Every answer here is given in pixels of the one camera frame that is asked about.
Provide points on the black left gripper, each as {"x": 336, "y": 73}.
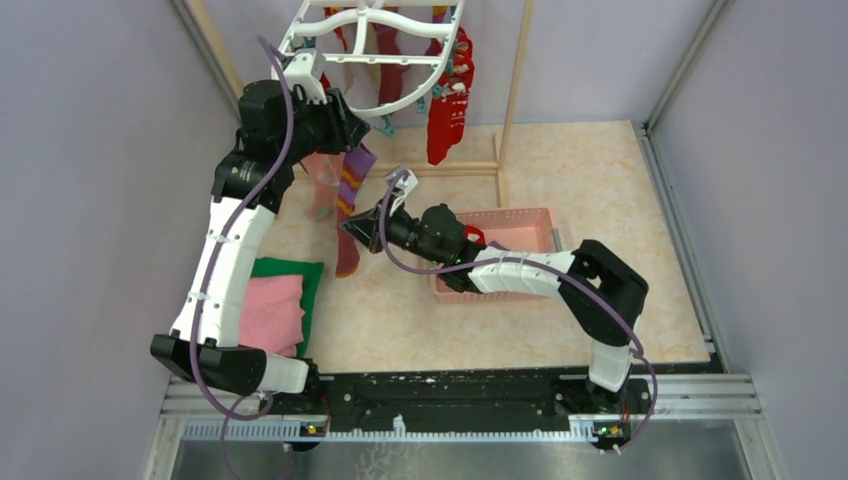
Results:
{"x": 345, "y": 128}

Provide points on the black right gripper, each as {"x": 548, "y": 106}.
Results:
{"x": 367, "y": 230}

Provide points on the red santa sock front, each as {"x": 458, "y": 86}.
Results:
{"x": 474, "y": 234}

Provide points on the white plastic clip hanger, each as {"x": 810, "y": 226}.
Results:
{"x": 438, "y": 21}

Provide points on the pink plastic basket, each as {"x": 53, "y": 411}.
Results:
{"x": 533, "y": 229}

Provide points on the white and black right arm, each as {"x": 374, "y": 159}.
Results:
{"x": 604, "y": 294}

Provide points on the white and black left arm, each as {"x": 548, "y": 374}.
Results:
{"x": 279, "y": 127}

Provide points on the green cloth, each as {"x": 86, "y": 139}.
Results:
{"x": 312, "y": 275}

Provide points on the maroon purple long sock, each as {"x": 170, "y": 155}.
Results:
{"x": 391, "y": 75}

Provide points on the red patterned sock pair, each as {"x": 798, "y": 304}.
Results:
{"x": 449, "y": 105}

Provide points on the pink cloth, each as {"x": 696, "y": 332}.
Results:
{"x": 272, "y": 316}

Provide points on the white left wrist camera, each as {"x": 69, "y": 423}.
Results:
{"x": 304, "y": 73}

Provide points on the wooden drying rack frame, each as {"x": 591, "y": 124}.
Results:
{"x": 484, "y": 153}

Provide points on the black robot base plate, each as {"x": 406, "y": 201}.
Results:
{"x": 538, "y": 386}

